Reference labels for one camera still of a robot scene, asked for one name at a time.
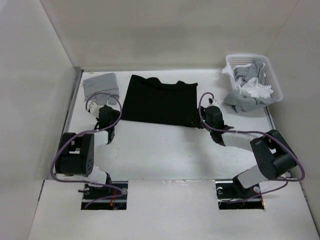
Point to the folded grey tank top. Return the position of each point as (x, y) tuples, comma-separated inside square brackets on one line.
[(106, 83)]

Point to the white tank top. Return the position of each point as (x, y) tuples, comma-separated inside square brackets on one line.
[(249, 89)]

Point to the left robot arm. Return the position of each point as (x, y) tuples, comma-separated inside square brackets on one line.
[(76, 157)]

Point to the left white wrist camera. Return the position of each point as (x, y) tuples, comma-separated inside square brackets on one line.
[(94, 109)]

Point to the grey tank top in basket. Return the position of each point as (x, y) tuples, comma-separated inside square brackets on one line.
[(246, 104)]

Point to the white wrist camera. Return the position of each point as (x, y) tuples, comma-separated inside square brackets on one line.
[(213, 102), (94, 109)]

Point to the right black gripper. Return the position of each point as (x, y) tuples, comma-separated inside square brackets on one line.
[(203, 111)]

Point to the black tank top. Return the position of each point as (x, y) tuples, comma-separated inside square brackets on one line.
[(148, 100)]

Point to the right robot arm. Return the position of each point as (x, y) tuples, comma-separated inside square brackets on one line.
[(272, 154)]

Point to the white plastic basket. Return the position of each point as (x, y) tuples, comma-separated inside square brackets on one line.
[(242, 59)]

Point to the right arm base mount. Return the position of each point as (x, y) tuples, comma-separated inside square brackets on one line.
[(230, 197)]

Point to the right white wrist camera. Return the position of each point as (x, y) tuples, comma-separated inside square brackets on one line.
[(213, 102)]

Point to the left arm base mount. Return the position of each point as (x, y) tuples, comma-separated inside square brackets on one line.
[(104, 198)]

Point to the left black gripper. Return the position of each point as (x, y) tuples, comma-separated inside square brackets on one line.
[(116, 115)]

